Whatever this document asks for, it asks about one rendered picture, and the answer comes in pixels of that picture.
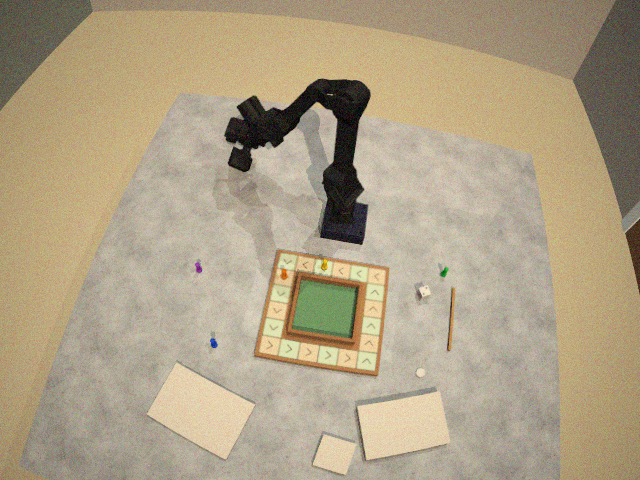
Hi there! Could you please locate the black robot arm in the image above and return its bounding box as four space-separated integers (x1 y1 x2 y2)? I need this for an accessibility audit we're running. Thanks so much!
224 79 371 223

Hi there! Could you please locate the white die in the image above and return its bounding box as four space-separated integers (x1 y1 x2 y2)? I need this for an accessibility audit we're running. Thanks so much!
417 285 431 301

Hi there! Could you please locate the beige flat square block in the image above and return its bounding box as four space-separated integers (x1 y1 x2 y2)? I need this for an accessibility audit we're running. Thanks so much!
312 434 357 475

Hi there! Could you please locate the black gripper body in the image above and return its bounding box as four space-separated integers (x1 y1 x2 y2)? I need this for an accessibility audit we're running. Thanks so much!
228 125 266 172

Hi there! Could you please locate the beige flat rectangular block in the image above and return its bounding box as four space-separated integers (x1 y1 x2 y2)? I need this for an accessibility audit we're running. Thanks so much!
356 391 451 460

